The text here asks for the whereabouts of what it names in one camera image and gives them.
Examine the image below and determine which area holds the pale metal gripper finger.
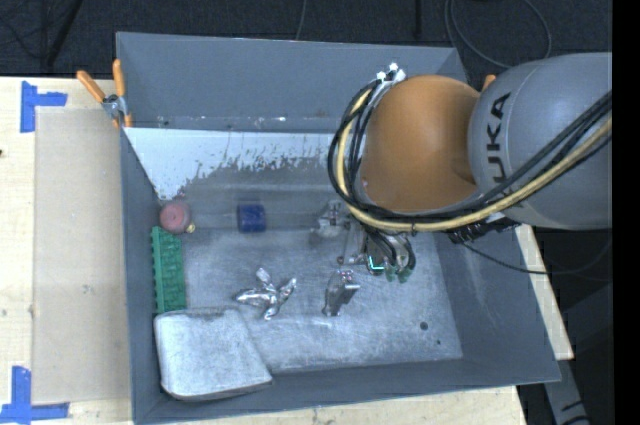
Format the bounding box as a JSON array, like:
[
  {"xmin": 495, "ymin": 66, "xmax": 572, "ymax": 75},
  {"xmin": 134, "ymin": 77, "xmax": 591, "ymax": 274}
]
[
  {"xmin": 309, "ymin": 199, "xmax": 354, "ymax": 247},
  {"xmin": 321, "ymin": 268, "xmax": 362, "ymax": 318}
]

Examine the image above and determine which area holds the grey metal bin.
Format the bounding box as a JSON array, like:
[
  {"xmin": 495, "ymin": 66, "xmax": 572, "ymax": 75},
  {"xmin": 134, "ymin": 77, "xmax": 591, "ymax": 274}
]
[{"xmin": 114, "ymin": 31, "xmax": 563, "ymax": 425}]

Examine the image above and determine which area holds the shiny silver crumpled object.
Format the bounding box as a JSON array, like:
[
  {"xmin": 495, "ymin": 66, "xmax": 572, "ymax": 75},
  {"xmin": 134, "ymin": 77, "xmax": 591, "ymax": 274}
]
[{"xmin": 234, "ymin": 266, "xmax": 299, "ymax": 322}]

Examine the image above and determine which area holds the blue cube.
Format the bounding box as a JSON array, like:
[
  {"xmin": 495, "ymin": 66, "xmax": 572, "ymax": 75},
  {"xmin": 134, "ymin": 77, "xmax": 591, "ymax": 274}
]
[{"xmin": 235, "ymin": 202, "xmax": 267, "ymax": 234}]

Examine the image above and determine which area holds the grey flat pad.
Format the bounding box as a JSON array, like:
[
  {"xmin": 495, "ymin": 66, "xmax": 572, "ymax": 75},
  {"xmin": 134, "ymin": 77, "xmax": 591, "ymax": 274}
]
[{"xmin": 152, "ymin": 306, "xmax": 275, "ymax": 403}]

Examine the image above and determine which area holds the pink ball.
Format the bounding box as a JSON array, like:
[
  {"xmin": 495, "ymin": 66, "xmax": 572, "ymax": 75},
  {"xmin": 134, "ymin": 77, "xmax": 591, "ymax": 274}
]
[{"xmin": 158, "ymin": 199, "xmax": 197, "ymax": 236}]

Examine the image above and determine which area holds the dark green flat block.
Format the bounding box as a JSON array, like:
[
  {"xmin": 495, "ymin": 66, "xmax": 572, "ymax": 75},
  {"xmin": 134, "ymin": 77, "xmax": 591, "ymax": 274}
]
[{"xmin": 150, "ymin": 225, "xmax": 189, "ymax": 315}]

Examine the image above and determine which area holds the pale cardboard board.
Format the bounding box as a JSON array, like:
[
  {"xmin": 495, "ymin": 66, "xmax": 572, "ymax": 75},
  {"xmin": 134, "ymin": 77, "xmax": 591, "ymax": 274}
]
[{"xmin": 30, "ymin": 106, "xmax": 132, "ymax": 407}]

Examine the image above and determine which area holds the black cylinder on white bracket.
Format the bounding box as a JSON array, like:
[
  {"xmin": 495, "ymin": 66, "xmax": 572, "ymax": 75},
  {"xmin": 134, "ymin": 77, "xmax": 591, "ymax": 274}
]
[{"xmin": 447, "ymin": 217, "xmax": 524, "ymax": 245}]

